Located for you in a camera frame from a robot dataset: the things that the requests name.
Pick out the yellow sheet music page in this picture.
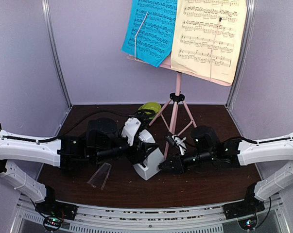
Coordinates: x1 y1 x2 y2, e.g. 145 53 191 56
170 0 247 86

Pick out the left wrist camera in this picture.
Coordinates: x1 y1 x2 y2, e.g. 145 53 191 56
121 117 141 146

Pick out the blue sheet music page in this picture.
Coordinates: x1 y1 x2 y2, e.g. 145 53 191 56
121 0 177 67

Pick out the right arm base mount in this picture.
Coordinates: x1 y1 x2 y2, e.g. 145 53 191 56
223 200 265 232

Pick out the aluminium front rail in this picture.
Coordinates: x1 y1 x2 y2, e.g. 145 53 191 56
15 191 287 233

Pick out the green bowl with saucer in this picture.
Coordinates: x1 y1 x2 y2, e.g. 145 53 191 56
138 102 162 119

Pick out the pink music stand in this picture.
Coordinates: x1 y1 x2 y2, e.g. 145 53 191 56
125 54 233 156

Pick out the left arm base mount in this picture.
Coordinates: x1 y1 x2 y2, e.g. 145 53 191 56
33 201 78 232

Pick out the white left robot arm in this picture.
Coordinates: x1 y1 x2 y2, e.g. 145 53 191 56
0 110 164 216

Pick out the white metronome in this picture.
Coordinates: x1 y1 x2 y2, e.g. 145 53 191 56
133 130 164 181

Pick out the clear metronome front cover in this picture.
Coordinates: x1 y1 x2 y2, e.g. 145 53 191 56
87 163 112 190

